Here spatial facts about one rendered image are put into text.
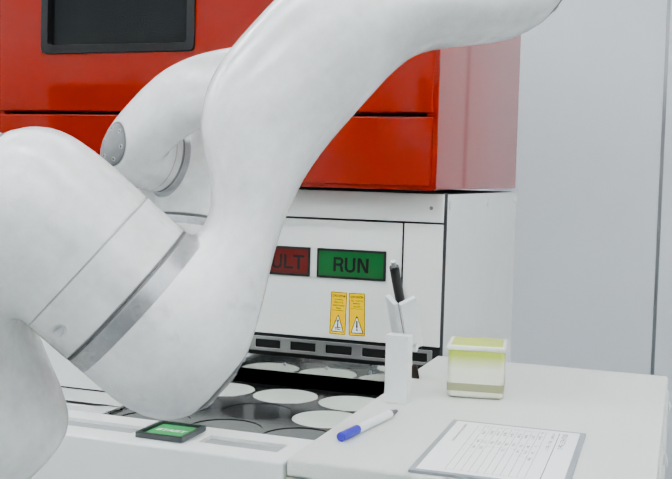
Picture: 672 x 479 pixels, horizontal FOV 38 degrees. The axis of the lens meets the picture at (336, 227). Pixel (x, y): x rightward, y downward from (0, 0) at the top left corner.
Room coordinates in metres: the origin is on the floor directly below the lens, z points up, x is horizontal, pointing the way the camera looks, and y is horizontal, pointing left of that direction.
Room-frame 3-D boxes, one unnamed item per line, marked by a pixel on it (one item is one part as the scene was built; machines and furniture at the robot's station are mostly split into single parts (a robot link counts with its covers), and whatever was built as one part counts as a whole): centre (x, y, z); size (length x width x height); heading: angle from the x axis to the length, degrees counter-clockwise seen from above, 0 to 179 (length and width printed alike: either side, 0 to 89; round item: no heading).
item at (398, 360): (1.22, -0.09, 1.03); 0.06 x 0.04 x 0.13; 160
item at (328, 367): (1.61, 0.05, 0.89); 0.44 x 0.02 x 0.10; 70
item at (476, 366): (1.27, -0.19, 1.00); 0.07 x 0.07 x 0.07; 79
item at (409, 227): (1.69, 0.21, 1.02); 0.82 x 0.03 x 0.40; 70
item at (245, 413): (1.41, 0.11, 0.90); 0.34 x 0.34 x 0.01; 71
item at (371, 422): (1.08, -0.04, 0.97); 0.14 x 0.01 x 0.01; 152
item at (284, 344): (1.62, 0.05, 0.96); 0.44 x 0.01 x 0.02; 70
